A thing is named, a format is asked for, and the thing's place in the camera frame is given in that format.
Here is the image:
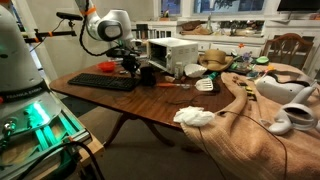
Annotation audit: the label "black camera on stand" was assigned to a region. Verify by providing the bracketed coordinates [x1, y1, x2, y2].
[23, 11, 84, 44]

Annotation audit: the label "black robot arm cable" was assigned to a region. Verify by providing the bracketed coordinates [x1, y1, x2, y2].
[78, 0, 113, 57]

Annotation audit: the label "robot mounting platform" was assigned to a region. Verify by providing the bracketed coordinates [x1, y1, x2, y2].
[0, 91, 105, 180]

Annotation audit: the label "white toaster oven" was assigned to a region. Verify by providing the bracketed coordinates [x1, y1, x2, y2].
[146, 37, 200, 75]

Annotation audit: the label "black mug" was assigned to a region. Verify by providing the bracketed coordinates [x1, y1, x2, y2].
[140, 65, 157, 87]

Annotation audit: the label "straw hat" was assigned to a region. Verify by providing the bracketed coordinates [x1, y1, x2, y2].
[198, 49, 235, 72]

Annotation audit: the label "orange handled slotted spatula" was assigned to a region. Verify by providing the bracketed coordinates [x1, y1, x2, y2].
[156, 77, 215, 93]

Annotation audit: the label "glass salt shaker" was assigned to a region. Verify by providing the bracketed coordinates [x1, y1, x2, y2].
[174, 61, 184, 80]

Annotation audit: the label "red plastic bowl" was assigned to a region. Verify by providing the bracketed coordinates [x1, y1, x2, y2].
[96, 61, 117, 73]

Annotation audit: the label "black computer keyboard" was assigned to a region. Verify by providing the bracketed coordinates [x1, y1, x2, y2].
[67, 72, 141, 92]

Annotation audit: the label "white coffee filters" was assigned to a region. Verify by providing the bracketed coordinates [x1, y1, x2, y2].
[184, 63, 208, 79]

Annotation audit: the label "tan towel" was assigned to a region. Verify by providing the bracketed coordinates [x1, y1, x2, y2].
[180, 62, 320, 180]

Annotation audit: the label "thick black platform cable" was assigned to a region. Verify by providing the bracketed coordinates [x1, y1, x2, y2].
[15, 140, 106, 180]

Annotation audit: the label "brown hat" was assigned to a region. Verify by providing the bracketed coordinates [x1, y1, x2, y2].
[179, 20, 213, 36]

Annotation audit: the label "black television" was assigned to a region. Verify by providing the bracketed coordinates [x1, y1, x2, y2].
[276, 0, 320, 13]

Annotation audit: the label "wooden dining chair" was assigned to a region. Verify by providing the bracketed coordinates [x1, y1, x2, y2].
[261, 32, 315, 69]

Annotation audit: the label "white crumpled tissue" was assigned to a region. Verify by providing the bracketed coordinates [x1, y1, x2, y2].
[172, 105, 216, 128]

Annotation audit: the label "white cabinet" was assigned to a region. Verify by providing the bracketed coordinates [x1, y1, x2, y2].
[130, 19, 320, 79]

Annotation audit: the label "wooden table legs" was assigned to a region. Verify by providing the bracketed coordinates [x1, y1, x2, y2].
[103, 112, 176, 148]

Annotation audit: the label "teal marker pen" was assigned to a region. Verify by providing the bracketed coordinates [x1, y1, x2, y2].
[207, 71, 220, 81]

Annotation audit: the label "thin black cable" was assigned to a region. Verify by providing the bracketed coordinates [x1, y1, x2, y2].
[197, 110, 289, 180]

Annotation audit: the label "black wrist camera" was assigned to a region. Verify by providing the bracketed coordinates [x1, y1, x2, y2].
[105, 47, 141, 59]

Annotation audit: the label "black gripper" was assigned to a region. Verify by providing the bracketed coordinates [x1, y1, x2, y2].
[121, 54, 141, 79]

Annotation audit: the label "green round lid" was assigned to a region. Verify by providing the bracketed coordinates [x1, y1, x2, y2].
[255, 55, 270, 65]

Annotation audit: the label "white VR headset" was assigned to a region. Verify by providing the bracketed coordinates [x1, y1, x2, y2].
[255, 71, 318, 105]

